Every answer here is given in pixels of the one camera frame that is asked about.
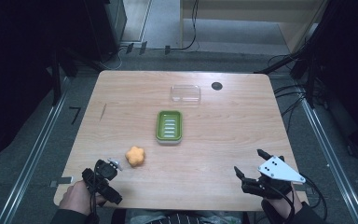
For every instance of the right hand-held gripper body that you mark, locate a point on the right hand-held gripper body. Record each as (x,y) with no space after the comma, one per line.
(276,172)

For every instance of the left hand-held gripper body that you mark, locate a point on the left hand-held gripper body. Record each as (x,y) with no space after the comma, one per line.
(105,170)

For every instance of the orange flower-shaped soap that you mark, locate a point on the orange flower-shaped soap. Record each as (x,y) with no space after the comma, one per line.
(135,156)

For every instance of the person's right hand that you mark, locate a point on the person's right hand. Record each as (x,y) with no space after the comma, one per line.
(284,205)

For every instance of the person's left hand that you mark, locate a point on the person's left hand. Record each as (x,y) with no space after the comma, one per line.
(76,197)

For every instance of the person's striped clothing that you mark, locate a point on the person's striped clothing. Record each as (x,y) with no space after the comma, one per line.
(180,217)

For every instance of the green soap dish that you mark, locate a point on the green soap dish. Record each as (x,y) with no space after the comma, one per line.
(169,127)

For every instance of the black round table grommet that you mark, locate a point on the black round table grommet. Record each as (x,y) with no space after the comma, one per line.
(217,86)

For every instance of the clear plastic container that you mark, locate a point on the clear plastic container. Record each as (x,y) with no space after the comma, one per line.
(185,94)

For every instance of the black metal stand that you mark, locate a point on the black metal stand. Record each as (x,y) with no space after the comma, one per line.
(56,77)
(310,62)

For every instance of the light wooden furniture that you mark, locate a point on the light wooden furniture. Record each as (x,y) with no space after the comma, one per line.
(248,12)

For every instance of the black cabinet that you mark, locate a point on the black cabinet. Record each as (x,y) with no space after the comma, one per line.
(105,28)

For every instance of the grey metal bracket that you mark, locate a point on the grey metal bracket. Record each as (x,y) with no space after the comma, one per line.
(62,181)

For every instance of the metal floor rail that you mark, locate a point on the metal floor rail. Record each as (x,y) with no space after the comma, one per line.
(32,155)
(332,158)

